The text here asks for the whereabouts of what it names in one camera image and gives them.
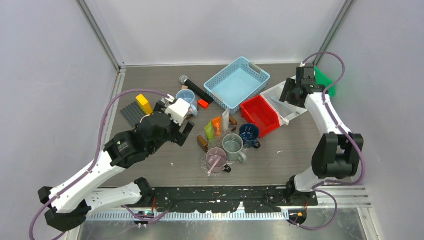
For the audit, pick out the orange cap toothpaste tube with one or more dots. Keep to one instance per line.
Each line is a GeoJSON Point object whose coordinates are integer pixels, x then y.
{"type": "Point", "coordinates": [225, 119]}

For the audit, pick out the grey mug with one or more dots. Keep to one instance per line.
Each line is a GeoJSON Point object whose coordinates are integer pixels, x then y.
{"type": "Point", "coordinates": [233, 145]}

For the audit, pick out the grey building baseplate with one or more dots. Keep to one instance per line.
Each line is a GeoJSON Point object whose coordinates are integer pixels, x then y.
{"type": "Point", "coordinates": [132, 113]}

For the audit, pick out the white plastic bin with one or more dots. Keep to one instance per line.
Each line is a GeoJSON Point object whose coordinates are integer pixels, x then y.
{"type": "Point", "coordinates": [276, 92]}

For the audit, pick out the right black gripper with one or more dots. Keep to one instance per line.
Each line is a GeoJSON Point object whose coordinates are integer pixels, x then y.
{"type": "Point", "coordinates": [290, 84]}

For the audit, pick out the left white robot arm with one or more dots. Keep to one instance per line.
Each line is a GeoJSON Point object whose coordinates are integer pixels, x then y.
{"type": "Point", "coordinates": [71, 203]}

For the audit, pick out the light blue mug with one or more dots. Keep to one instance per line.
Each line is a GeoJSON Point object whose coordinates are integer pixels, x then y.
{"type": "Point", "coordinates": [189, 96]}

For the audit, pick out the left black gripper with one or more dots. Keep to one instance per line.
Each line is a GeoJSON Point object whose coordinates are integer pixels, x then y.
{"type": "Point", "coordinates": [179, 136]}

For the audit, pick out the yellow building brick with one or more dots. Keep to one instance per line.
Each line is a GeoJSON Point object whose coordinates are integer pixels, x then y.
{"type": "Point", "coordinates": [144, 104]}

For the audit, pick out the dark blue mug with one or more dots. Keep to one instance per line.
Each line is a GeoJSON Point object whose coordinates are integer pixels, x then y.
{"type": "Point", "coordinates": [250, 134]}

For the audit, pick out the green plastic bin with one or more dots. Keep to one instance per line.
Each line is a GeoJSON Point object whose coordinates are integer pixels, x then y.
{"type": "Point", "coordinates": [322, 79]}

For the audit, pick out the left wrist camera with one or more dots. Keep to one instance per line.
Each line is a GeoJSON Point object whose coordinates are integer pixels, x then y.
{"type": "Point", "coordinates": [178, 111]}

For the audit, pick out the green toothpaste tube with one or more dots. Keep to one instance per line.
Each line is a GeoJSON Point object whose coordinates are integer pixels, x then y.
{"type": "Point", "coordinates": [209, 131]}

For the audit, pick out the mauve mug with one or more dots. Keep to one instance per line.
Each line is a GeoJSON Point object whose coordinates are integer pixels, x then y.
{"type": "Point", "coordinates": [216, 151]}

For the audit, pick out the red plastic bin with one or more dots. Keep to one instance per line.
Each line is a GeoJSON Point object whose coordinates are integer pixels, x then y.
{"type": "Point", "coordinates": [259, 112]}

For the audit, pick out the black microphone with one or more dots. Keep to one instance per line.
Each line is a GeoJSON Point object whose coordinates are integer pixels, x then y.
{"type": "Point", "coordinates": [196, 89]}

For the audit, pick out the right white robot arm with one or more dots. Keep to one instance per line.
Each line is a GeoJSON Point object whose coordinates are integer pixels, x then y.
{"type": "Point", "coordinates": [338, 153]}

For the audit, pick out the light blue plastic basket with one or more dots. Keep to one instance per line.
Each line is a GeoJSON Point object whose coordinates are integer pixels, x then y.
{"type": "Point", "coordinates": [236, 83]}

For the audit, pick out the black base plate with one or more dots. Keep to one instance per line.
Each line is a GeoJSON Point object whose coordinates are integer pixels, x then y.
{"type": "Point", "coordinates": [225, 199]}

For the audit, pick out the red orange block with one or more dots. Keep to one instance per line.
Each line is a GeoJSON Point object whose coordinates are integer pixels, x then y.
{"type": "Point", "coordinates": [203, 104]}

